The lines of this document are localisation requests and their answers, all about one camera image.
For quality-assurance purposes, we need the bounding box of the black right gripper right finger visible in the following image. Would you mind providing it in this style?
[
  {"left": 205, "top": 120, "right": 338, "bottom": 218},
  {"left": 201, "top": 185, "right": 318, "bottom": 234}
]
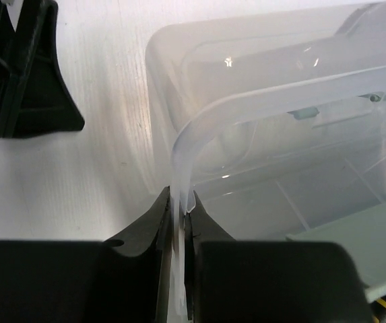
[{"left": 185, "top": 201, "right": 373, "bottom": 322}]

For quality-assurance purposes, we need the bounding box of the green toolbox with clear lid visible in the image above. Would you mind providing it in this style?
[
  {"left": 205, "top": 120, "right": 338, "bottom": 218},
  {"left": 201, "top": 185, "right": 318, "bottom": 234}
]
[{"left": 146, "top": 1, "right": 386, "bottom": 322}]

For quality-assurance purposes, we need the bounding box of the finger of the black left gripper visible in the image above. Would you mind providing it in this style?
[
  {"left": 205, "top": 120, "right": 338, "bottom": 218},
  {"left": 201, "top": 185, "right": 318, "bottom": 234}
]
[{"left": 0, "top": 1, "right": 85, "bottom": 139}]

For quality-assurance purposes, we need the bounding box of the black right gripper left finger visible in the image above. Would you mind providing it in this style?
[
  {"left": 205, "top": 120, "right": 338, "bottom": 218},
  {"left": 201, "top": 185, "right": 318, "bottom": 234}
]
[{"left": 0, "top": 188, "right": 171, "bottom": 322}]

